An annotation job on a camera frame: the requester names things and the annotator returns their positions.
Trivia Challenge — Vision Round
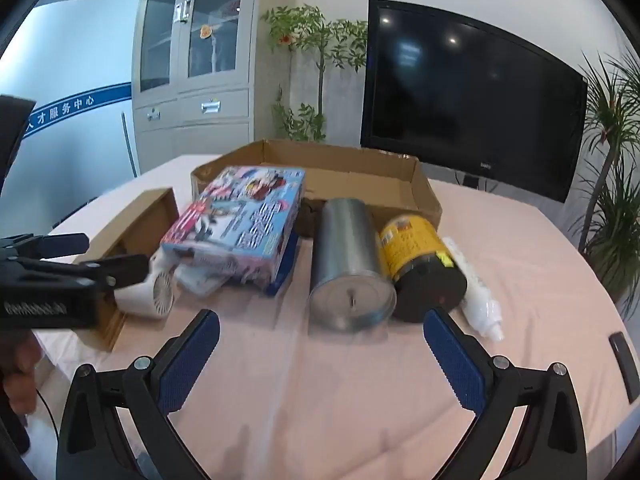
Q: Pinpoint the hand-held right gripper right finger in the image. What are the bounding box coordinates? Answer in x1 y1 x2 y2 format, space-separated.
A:
422 306 588 480

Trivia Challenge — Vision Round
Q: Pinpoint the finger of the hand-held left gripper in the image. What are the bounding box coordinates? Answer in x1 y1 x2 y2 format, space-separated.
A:
0 232 91 262
20 254 150 292

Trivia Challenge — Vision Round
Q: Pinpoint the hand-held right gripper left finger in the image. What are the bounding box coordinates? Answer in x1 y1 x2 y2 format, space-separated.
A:
56 309 221 480

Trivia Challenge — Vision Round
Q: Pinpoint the small white fan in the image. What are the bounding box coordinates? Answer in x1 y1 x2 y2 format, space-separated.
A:
114 252 176 320

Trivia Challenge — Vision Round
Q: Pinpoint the white plastic bottle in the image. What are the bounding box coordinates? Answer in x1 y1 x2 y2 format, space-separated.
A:
440 236 503 346

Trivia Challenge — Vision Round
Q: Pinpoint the yellow jar with black lid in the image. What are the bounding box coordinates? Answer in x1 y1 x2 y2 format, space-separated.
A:
377 213 467 323

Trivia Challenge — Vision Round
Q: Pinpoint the colourful printed toy box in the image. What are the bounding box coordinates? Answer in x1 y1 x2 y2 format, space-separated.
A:
160 166 306 291

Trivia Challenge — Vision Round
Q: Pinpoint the blue box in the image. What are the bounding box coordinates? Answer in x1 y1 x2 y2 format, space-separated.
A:
267 235 301 297

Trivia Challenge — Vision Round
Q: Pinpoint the silver metal canister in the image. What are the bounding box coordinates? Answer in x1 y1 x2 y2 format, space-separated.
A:
307 198 397 335

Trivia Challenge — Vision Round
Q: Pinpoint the shallow cardboard box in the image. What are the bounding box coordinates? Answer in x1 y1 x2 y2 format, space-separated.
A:
191 139 443 233

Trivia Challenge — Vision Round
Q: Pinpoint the person's left hand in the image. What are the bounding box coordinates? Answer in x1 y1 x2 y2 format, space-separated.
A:
0 332 43 416

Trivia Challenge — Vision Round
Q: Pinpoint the small cardboard box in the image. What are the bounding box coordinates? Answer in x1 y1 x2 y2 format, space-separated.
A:
72 187 181 352

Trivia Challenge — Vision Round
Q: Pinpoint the pink tablecloth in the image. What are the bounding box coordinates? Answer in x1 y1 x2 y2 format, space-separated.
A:
30 152 636 480

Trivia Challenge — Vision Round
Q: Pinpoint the black remote control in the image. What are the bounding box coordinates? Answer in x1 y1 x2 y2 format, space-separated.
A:
609 332 640 403

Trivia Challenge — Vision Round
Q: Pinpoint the grey glass door cabinet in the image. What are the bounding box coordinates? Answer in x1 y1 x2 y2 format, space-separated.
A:
131 0 266 173

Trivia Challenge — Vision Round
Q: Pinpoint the potted palm plant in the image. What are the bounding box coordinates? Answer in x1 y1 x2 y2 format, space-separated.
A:
570 50 640 321

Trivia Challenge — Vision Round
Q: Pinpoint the black flat screen television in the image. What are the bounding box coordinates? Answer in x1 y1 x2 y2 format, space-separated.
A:
361 0 588 204

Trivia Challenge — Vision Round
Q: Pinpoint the climbing green plant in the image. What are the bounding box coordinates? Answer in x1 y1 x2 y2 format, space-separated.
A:
262 0 368 143

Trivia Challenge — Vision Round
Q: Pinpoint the thin black cable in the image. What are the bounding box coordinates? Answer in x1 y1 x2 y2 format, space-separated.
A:
32 387 63 461

